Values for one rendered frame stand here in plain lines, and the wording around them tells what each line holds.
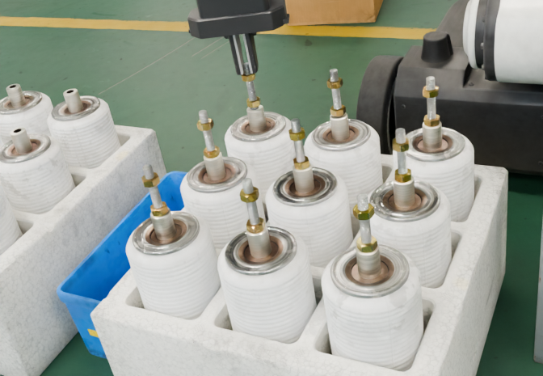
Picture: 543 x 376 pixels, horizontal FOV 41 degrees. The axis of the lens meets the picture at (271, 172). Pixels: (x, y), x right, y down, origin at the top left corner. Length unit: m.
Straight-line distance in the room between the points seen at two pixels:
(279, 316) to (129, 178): 0.47
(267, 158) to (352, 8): 1.03
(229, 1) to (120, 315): 0.38
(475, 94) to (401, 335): 0.53
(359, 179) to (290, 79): 0.79
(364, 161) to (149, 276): 0.30
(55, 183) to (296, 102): 0.67
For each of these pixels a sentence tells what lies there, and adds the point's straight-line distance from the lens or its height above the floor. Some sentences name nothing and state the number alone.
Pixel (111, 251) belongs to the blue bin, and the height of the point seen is 0.10.
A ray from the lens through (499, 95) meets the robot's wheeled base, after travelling 1.13.
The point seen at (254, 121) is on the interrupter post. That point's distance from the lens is 0.95.
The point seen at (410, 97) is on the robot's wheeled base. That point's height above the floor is 0.17.
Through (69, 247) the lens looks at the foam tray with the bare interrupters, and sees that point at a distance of 1.05.
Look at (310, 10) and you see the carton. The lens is 1.94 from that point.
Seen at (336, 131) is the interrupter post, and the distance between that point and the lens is 0.91.
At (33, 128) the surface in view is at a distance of 1.20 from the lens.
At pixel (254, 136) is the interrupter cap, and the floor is 0.25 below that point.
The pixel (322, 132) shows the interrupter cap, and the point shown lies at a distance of 0.93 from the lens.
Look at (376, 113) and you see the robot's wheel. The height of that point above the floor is 0.15.
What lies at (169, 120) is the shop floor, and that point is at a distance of 1.60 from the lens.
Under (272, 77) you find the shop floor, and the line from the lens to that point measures 1.70.
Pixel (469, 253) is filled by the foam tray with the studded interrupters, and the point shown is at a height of 0.18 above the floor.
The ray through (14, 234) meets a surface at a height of 0.18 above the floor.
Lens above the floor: 0.72
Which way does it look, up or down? 32 degrees down
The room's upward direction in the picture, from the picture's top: 10 degrees counter-clockwise
